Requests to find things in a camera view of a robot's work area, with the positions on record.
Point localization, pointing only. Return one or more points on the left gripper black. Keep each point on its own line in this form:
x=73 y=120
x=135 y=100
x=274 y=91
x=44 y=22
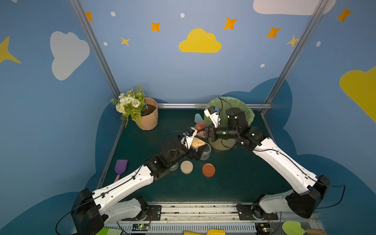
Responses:
x=198 y=151

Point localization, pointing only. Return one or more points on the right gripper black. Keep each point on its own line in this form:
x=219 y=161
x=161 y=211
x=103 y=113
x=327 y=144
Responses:
x=211 y=133

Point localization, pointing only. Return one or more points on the red lid oatmeal jar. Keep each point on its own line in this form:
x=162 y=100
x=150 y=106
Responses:
x=206 y=153
x=198 y=137

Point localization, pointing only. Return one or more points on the red jar lid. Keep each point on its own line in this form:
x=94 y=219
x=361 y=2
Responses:
x=208 y=170

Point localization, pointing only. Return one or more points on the beige jar lid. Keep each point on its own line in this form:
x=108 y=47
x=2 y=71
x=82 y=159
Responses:
x=186 y=167

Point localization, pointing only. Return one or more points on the clear oatmeal jar front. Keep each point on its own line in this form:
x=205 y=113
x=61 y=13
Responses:
x=174 y=167

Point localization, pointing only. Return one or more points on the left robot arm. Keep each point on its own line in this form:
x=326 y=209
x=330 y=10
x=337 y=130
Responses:
x=91 y=209

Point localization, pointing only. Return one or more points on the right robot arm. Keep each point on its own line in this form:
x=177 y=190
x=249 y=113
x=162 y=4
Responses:
x=308 y=189

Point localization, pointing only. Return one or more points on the light blue toy spatula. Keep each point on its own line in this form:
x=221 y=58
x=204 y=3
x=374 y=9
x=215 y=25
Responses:
x=198 y=118

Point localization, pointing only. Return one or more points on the mesh bin green bag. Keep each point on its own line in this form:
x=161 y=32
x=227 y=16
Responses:
x=228 y=103

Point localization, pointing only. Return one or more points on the terracotta flower pot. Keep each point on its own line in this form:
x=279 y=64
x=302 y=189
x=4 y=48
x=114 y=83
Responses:
x=150 y=120

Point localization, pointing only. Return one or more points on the purple pink toy spatula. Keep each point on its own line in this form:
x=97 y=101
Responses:
x=120 y=168

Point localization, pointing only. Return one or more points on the white flowers green plant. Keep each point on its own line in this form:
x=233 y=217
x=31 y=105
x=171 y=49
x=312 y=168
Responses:
x=131 y=104

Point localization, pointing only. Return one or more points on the right controller board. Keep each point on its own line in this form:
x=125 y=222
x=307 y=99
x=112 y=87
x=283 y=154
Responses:
x=262 y=229

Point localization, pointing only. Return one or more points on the controller board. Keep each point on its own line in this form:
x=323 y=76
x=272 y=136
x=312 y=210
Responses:
x=140 y=227
x=262 y=229

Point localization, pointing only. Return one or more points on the left controller board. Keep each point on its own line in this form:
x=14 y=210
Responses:
x=140 y=227

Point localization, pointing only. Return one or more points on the green toy tool left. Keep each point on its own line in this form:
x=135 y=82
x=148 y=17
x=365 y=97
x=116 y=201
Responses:
x=109 y=231

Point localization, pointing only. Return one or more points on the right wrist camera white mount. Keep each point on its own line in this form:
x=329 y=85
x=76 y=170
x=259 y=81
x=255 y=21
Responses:
x=213 y=113

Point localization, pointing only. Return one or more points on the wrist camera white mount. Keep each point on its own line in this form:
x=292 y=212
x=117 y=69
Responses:
x=188 y=136
x=213 y=113

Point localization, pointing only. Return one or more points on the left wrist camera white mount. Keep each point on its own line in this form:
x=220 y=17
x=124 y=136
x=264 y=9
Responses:
x=188 y=136

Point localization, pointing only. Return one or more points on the aluminium front rail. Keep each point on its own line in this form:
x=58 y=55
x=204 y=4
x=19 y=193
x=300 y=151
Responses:
x=180 y=217

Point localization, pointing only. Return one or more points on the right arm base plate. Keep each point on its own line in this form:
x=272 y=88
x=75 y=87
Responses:
x=246 y=212

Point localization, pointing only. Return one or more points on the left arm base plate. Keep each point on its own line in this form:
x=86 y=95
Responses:
x=151 y=212

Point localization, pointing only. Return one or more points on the green toy spatula wooden handle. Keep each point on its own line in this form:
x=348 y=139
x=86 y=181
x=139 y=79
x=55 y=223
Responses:
x=295 y=228

